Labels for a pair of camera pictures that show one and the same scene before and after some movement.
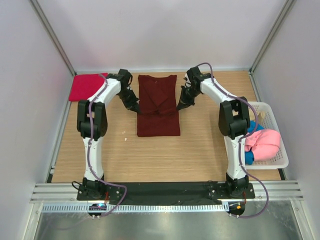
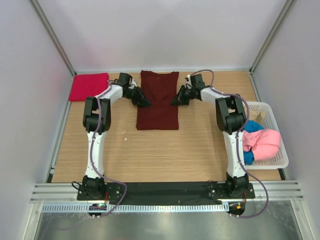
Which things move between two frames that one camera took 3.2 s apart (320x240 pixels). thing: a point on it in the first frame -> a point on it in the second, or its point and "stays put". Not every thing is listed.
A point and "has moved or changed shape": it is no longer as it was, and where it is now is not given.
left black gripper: [133, 105] -> [141, 100]
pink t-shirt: [264, 144] stays put
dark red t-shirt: [159, 115] has moved or changed shape
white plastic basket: [280, 160] stays put
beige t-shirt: [260, 115] stays put
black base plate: [168, 194] stays put
